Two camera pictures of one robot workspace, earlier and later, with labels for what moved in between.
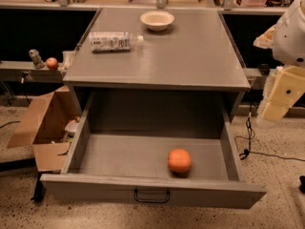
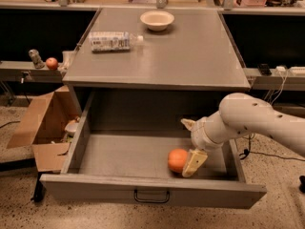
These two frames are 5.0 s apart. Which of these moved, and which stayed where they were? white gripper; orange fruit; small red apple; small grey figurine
Moved: white gripper
Stayed: orange fruit; small red apple; small grey figurine
